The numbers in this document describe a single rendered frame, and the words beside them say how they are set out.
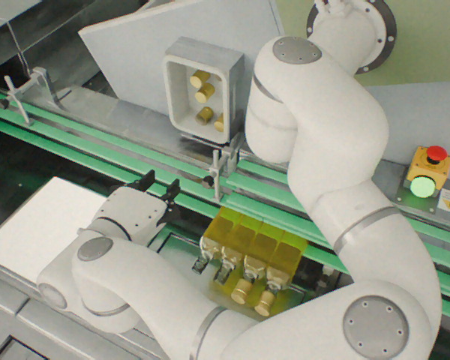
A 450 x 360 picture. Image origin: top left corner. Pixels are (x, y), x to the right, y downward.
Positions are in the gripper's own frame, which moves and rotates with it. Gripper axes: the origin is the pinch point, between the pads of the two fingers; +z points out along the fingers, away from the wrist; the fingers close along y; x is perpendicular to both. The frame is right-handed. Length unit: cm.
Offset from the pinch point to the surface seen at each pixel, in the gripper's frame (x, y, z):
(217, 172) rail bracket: -7.6, 3.8, 18.6
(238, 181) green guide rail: -9.4, 8.8, 20.0
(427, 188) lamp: 0, 47, 27
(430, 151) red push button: 6, 45, 32
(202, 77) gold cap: 6.8, -8.3, 33.2
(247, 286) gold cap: -24.6, 19.3, 4.9
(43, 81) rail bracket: -9, -59, 32
